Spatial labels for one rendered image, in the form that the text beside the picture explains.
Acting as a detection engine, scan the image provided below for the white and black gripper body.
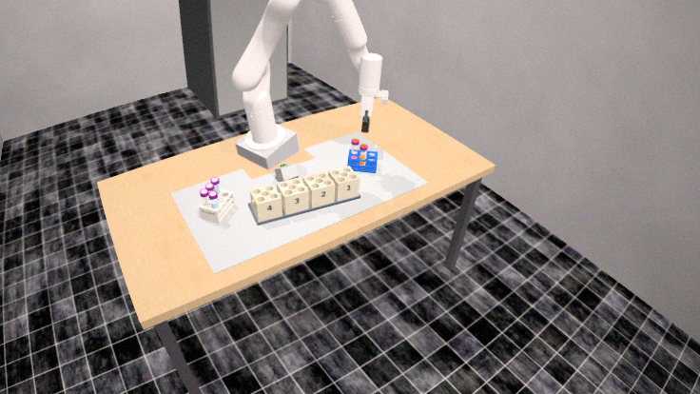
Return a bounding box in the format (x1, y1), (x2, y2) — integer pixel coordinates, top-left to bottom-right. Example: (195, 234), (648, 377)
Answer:
(360, 93), (375, 119)

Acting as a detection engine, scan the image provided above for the purple-capped tube with orange label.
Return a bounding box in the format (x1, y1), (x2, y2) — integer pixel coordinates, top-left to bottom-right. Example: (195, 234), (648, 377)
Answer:
(351, 139), (360, 159)

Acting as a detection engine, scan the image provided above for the grey bench mat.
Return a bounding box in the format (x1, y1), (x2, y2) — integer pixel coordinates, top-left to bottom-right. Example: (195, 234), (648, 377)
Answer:
(170, 132), (428, 274)

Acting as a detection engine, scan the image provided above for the white tube rack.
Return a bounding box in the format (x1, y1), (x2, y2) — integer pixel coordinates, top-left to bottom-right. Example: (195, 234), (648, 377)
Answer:
(199, 189), (235, 224)

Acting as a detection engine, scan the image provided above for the beige bucket adapter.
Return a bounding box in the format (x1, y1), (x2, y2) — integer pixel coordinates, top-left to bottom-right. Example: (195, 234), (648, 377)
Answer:
(277, 178), (309, 215)
(328, 167), (360, 201)
(302, 172), (335, 208)
(250, 184), (282, 222)

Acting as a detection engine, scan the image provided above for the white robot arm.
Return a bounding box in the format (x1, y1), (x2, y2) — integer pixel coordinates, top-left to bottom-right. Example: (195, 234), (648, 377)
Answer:
(232, 0), (388, 151)

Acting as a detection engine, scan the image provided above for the blue tube rack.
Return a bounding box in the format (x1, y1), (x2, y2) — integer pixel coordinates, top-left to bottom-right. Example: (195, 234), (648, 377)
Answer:
(347, 149), (378, 173)

